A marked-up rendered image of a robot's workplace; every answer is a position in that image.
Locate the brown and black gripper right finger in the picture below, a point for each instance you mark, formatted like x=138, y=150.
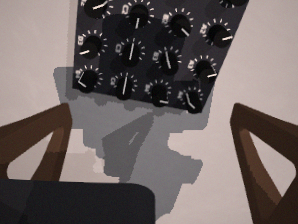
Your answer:
x=262, y=194

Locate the black knob box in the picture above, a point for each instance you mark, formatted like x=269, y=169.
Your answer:
x=152, y=52

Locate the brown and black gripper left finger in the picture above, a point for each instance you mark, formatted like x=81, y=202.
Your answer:
x=17, y=137

